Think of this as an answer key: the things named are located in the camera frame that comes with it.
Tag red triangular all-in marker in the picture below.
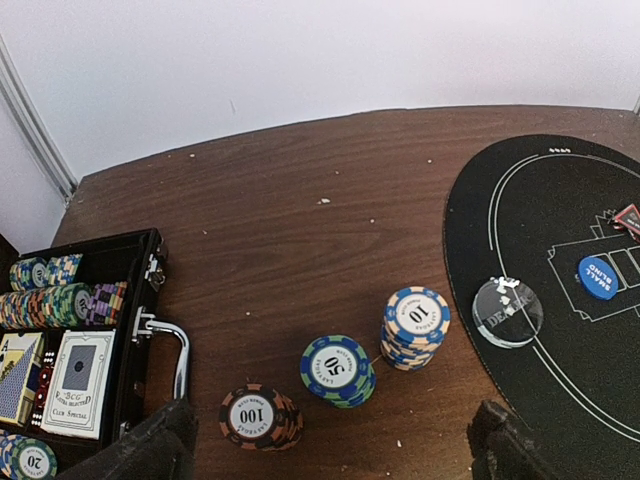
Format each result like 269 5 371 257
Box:
613 204 640 243

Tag orange black 100 chip stack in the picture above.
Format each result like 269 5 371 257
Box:
218 383 304 451

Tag purple chips in case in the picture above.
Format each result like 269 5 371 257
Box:
85 281 128 326

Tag clear acrylic dealer button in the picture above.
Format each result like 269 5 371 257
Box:
472 276 544 349

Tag aluminium frame post left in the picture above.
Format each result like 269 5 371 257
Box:
1 39 79 206

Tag front chips row in case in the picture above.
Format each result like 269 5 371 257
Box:
1 434 58 480

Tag back chips row in case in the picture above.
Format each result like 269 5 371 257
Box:
9 254 83 291

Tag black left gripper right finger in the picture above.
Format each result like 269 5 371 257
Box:
466 400 559 480

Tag blue cream 10 chip stack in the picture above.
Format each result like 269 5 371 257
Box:
380 286 451 371

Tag white playing card box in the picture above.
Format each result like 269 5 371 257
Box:
41 330 116 440

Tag blue green 50 chip stack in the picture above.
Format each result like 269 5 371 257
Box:
299 334 377 409

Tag blue small blind button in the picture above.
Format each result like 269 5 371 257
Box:
578 256 619 301

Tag blue-backed playing card box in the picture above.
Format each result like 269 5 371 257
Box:
1 332 44 426

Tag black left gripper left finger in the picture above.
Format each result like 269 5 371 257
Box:
57 398 198 480

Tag chips row in case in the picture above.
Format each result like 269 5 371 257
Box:
1 283 92 330
1 434 58 480
9 254 83 291

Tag round black poker mat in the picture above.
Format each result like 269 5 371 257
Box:
444 135 639 479

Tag black poker set case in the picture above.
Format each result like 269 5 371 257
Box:
1 229 166 478

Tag red dice row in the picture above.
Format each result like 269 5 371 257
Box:
30 350 57 429

